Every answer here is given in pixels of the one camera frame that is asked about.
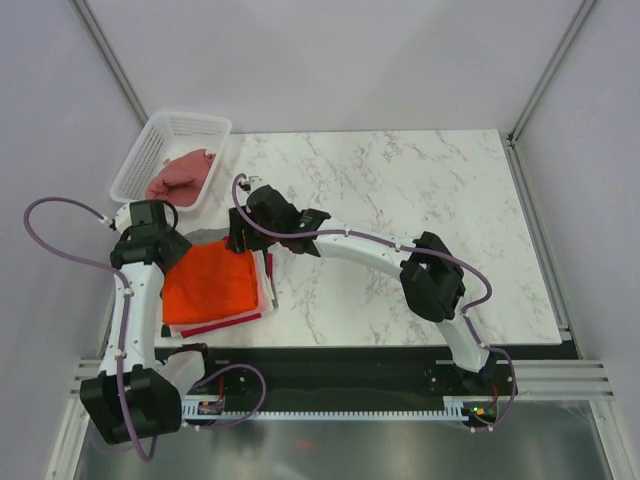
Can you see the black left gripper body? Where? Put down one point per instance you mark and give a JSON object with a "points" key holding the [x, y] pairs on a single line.
{"points": [[178, 246]]}

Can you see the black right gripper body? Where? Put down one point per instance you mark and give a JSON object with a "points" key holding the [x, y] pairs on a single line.
{"points": [[254, 237]]}

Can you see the orange t shirt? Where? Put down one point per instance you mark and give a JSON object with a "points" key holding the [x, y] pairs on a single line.
{"points": [[209, 283]]}

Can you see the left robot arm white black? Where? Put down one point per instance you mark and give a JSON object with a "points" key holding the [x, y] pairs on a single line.
{"points": [[132, 398]]}

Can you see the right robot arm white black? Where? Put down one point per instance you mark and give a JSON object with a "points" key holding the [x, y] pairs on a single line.
{"points": [[437, 287]]}

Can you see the grey folded t shirt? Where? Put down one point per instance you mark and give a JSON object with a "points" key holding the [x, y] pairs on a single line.
{"points": [[206, 236]]}

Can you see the white folded t shirt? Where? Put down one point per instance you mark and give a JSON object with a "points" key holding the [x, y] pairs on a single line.
{"points": [[267, 297]]}

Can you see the dusty pink shirt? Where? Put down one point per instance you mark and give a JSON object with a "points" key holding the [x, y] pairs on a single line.
{"points": [[181, 181]]}

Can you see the pink folded t shirt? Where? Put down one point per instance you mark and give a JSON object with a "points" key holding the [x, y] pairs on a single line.
{"points": [[188, 330]]}

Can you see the crimson folded t shirt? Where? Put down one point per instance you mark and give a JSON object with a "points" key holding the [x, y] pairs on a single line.
{"points": [[269, 259]]}

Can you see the white plastic basket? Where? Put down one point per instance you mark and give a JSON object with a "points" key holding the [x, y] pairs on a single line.
{"points": [[166, 137]]}

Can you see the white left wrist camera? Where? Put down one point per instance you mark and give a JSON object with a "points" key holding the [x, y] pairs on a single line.
{"points": [[122, 219]]}

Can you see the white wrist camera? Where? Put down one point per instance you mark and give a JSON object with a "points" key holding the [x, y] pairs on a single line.
{"points": [[249, 184], [122, 219]]}

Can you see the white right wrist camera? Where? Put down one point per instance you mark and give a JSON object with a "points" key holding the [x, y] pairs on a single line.
{"points": [[249, 184]]}

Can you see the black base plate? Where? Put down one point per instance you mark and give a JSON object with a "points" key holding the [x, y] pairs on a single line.
{"points": [[312, 403]]}

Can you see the left aluminium frame post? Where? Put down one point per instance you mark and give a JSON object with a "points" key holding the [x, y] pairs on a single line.
{"points": [[101, 43]]}

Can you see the aluminium frame post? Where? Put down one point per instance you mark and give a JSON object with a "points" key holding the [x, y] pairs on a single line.
{"points": [[101, 43], [552, 67]]}

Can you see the white slotted cable duct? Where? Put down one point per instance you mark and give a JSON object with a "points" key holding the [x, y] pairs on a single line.
{"points": [[205, 409]]}

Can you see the right aluminium frame post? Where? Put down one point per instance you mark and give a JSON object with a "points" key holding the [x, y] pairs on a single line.
{"points": [[552, 67]]}

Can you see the aluminium front rail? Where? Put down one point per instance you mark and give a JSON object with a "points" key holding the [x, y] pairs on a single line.
{"points": [[560, 377]]}

